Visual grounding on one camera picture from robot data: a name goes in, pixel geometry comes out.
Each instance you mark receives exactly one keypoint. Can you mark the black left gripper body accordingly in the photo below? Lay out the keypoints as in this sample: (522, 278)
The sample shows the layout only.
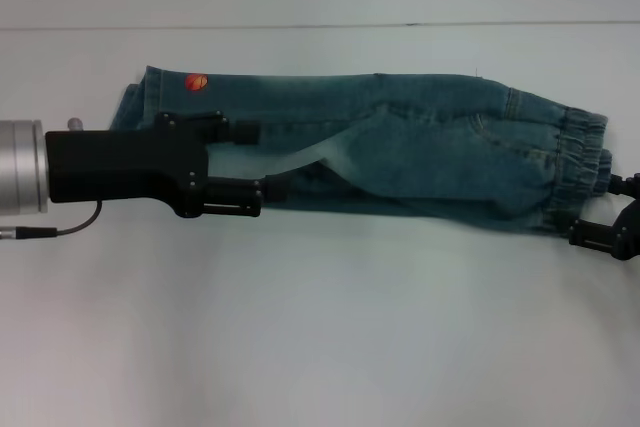
(120, 167)

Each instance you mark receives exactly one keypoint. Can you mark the blue denim shorts with print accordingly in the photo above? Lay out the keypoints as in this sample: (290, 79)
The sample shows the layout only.
(400, 157)

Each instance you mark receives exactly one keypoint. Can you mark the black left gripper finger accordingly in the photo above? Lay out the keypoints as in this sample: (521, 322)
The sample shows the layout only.
(240, 194)
(235, 131)

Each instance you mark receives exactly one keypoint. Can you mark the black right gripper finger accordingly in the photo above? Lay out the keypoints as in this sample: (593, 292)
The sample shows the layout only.
(595, 239)
(625, 186)

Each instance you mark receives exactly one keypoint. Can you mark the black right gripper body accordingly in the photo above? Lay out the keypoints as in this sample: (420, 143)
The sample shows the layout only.
(631, 227)

